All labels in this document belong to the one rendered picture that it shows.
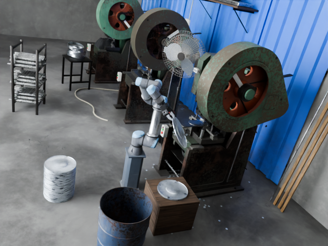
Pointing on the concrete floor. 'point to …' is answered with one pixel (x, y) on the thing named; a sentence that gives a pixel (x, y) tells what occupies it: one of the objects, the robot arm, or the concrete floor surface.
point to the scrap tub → (123, 217)
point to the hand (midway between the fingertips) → (173, 119)
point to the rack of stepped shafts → (28, 76)
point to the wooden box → (171, 209)
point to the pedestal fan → (190, 48)
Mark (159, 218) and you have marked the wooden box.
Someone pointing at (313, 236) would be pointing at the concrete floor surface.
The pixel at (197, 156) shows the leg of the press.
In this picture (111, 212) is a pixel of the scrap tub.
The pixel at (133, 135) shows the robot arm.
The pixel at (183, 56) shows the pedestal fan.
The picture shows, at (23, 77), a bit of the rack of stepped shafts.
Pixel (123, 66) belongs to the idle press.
